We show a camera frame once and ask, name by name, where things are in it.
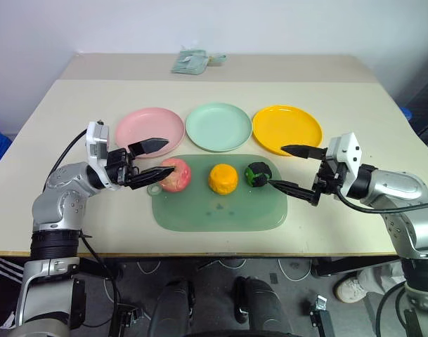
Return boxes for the black white striped trousers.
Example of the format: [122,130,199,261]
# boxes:
[0,257,25,330]

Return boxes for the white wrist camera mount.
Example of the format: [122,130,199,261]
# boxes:
[84,120,122,192]
[325,132,363,199]

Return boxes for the orange fruit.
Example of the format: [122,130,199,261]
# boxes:
[208,163,240,197]

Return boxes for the black metal clamp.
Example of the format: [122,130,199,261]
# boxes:
[309,294,337,337]

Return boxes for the mint green plate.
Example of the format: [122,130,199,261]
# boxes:
[185,102,254,153]

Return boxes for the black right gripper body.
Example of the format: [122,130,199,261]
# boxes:
[312,148,349,197]

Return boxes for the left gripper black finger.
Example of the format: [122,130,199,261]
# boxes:
[127,138,170,157]
[123,166,176,192]

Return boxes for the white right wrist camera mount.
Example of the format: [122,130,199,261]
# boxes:
[325,132,363,199]

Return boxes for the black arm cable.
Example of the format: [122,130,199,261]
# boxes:
[41,128,89,192]
[332,187,428,214]

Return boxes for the white shoe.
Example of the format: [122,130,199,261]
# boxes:
[334,272,372,305]

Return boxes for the yellow plate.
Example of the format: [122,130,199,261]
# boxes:
[252,104,324,157]

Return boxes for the pink plate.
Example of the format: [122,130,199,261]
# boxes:
[114,107,186,159]

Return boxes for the pink red apple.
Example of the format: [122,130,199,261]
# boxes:
[159,157,193,193]

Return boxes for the folded green cloth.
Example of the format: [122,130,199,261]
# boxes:
[170,48,209,75]

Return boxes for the dark green toy vegetable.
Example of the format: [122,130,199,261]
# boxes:
[244,161,273,188]

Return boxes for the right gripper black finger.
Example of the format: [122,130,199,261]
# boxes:
[280,143,329,161]
[267,178,323,207]

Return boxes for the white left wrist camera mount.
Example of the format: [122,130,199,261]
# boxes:
[84,120,122,192]

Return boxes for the small green pouch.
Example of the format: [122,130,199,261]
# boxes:
[207,53,228,67]

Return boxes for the black table frame bar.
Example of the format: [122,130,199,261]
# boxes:
[311,257,401,279]

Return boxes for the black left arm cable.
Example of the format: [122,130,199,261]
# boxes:
[41,128,89,192]

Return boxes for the thin black hanging cable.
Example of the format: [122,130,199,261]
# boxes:
[78,230,122,337]

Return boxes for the translucent green cutting board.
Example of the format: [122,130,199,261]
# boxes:
[146,153,289,232]

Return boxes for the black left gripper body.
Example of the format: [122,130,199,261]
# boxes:
[105,147,141,187]

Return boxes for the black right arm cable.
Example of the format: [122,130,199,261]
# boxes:
[332,187,428,214]

